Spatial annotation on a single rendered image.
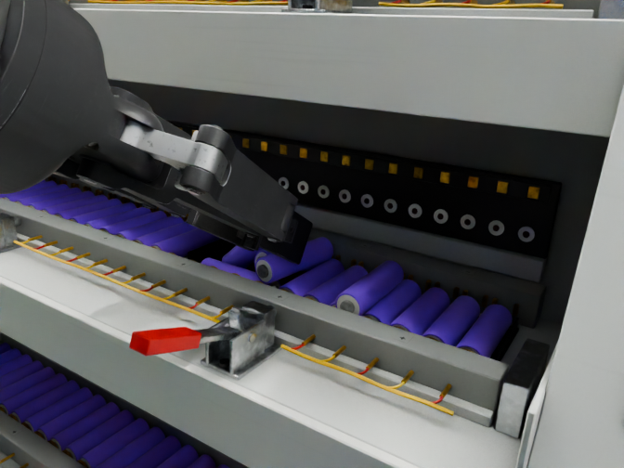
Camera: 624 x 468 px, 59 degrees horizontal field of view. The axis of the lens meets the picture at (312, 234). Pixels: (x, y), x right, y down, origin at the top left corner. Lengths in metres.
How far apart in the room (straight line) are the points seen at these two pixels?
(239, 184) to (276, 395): 0.12
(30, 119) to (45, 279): 0.26
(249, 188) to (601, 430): 0.17
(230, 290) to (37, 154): 0.18
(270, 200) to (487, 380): 0.14
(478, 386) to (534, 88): 0.14
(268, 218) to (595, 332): 0.15
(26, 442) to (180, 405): 0.25
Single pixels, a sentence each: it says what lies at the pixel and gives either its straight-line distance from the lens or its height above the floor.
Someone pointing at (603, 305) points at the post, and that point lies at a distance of 0.23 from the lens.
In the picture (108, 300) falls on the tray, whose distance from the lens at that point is 0.40.
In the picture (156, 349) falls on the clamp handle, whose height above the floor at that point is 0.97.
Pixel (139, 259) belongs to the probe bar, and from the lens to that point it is 0.41.
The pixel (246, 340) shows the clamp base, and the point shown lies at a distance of 0.31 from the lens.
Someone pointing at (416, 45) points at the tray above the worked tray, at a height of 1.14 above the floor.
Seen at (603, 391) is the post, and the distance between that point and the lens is 0.24.
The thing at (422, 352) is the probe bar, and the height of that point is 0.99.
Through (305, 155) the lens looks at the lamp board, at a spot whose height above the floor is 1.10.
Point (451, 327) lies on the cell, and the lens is 0.34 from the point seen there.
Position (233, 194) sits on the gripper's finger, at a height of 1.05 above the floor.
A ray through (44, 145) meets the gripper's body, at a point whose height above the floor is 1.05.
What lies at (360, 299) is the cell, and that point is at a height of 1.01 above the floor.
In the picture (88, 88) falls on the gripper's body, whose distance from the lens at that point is 0.20.
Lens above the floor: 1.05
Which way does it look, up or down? 2 degrees down
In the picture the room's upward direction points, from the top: 13 degrees clockwise
